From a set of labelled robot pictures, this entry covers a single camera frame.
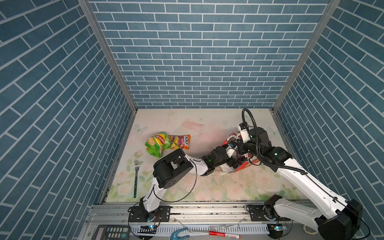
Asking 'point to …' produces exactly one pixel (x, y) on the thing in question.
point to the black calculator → (112, 232)
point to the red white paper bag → (245, 158)
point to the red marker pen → (224, 234)
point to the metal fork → (136, 165)
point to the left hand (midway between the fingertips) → (238, 152)
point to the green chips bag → (156, 144)
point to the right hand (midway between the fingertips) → (236, 138)
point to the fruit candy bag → (179, 141)
